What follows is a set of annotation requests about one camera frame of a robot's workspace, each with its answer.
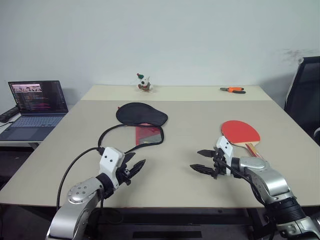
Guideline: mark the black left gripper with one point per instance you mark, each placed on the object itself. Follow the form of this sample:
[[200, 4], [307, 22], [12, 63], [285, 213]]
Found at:
[[123, 173]]

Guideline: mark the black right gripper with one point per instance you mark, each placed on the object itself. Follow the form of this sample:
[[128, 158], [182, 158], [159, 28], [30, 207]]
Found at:
[[219, 165]]

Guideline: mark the red table tennis paddle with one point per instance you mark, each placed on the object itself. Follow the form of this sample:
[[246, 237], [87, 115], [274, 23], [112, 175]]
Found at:
[[237, 131]]

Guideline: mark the black red paddle cover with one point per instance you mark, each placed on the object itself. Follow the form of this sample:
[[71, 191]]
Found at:
[[140, 113]]

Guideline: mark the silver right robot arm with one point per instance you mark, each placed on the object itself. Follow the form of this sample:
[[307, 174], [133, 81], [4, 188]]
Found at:
[[272, 182]]

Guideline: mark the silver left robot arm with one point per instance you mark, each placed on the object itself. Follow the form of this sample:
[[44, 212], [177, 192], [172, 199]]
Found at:
[[80, 200]]

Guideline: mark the white plush dog toy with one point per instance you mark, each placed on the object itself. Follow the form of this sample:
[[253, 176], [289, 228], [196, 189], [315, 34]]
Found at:
[[143, 83]]

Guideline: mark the open blue laptop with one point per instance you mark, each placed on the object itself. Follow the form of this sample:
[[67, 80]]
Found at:
[[37, 100]]

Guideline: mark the white side desk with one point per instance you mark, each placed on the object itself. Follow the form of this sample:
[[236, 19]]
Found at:
[[20, 143]]

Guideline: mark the black office chair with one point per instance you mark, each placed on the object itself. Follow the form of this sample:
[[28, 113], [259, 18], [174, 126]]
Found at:
[[303, 100]]

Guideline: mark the black power strip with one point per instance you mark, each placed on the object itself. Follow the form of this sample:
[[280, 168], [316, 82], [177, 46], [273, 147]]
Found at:
[[8, 114]]

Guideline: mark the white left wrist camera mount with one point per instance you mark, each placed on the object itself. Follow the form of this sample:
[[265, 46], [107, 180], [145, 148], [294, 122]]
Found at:
[[110, 160]]

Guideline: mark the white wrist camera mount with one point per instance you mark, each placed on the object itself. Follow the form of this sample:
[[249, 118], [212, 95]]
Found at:
[[225, 146], [110, 160]]

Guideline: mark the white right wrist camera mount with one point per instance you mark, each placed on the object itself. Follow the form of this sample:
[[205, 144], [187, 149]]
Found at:
[[225, 146]]

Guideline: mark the black table frame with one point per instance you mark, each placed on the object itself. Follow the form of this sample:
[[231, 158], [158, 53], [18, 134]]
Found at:
[[175, 221]]

